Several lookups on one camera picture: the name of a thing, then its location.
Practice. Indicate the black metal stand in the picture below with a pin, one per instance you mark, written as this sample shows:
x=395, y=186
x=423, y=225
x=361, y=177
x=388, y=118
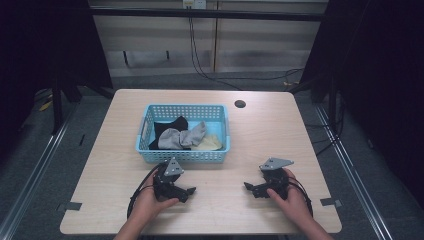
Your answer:
x=332, y=100
x=57, y=106

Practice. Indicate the yellow floor object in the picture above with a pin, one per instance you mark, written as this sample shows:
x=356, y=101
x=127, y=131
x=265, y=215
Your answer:
x=45, y=106

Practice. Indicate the black curtain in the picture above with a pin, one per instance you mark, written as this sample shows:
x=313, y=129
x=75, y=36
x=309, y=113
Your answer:
x=383, y=83
x=40, y=50

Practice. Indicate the person's right hand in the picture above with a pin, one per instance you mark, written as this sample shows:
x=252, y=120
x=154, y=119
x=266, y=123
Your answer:
x=293, y=203

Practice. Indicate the black sock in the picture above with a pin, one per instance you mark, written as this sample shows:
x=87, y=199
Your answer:
x=173, y=126

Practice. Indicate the grey tape strip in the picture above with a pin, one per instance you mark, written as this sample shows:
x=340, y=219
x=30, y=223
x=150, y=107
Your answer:
x=330, y=202
x=71, y=206

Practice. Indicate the metal floor rail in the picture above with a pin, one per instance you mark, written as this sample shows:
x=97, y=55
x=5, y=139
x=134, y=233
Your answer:
x=353, y=173
x=36, y=170

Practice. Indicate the person's left hand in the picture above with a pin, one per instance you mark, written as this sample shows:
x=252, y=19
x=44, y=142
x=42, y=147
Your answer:
x=150, y=203

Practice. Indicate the grey sock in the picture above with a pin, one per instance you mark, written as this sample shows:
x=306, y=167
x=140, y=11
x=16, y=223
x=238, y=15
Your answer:
x=180, y=136

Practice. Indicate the white wall outlet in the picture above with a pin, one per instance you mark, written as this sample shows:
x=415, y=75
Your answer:
x=194, y=4

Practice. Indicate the cream sock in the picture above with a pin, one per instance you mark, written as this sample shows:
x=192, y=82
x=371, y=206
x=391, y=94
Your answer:
x=210, y=143

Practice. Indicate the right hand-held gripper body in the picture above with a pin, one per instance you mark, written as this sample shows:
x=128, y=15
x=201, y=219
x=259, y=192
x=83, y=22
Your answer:
x=276, y=180

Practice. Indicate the light blue plastic basket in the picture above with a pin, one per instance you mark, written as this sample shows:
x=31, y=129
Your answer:
x=220, y=133

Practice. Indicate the black horizontal bar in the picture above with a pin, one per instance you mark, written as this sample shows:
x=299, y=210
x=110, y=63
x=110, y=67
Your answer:
x=206, y=14

